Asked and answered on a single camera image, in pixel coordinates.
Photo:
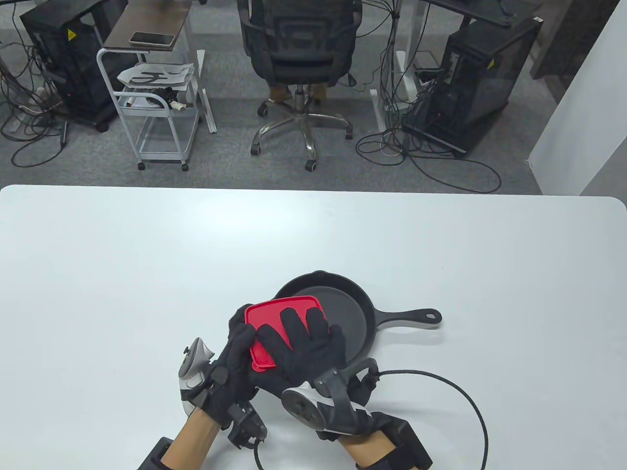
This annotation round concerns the black smartphone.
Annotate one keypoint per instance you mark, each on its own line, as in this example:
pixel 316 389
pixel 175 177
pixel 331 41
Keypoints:
pixel 152 39

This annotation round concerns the brown wooden side table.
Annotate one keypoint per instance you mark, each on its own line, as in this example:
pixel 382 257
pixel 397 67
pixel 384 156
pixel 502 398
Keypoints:
pixel 147 19

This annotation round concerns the white and grey controller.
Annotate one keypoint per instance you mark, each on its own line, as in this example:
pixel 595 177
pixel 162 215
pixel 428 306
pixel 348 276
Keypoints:
pixel 193 357
pixel 303 409

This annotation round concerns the black computer tower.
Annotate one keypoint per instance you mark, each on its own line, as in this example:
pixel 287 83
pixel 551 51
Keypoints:
pixel 490 88
pixel 73 73

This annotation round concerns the person's right hand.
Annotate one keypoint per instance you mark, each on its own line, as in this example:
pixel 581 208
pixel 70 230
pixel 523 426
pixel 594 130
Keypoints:
pixel 303 352

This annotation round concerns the white plastic device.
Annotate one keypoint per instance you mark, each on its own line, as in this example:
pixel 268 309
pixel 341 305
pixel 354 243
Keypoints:
pixel 147 100

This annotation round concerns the red container lid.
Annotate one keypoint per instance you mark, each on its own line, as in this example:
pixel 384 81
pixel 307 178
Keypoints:
pixel 267 318

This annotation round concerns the black desk top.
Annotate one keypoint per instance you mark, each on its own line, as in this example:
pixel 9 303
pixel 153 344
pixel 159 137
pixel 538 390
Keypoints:
pixel 485 10

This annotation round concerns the person's right forearm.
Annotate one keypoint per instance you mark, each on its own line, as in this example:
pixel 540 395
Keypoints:
pixel 365 448

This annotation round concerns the person's left forearm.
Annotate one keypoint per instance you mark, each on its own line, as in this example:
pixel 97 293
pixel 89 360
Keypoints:
pixel 188 440

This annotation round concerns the white printed paper sheets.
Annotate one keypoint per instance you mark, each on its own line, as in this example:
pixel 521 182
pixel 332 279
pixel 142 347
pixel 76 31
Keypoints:
pixel 156 76

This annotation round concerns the white desk frame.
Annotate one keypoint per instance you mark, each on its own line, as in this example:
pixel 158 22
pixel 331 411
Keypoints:
pixel 414 29

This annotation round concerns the black cast iron frying pan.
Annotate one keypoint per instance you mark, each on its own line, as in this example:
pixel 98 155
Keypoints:
pixel 355 316

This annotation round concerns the white table leg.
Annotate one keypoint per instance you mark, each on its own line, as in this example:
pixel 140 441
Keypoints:
pixel 205 93

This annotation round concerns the black mesh office chair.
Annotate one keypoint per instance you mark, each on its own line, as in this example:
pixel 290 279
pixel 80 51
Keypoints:
pixel 299 44

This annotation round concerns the person's left hand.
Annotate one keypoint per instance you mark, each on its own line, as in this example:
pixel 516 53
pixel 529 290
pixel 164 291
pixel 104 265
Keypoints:
pixel 230 377

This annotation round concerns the white rolling cart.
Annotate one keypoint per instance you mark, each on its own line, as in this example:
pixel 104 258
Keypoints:
pixel 147 109

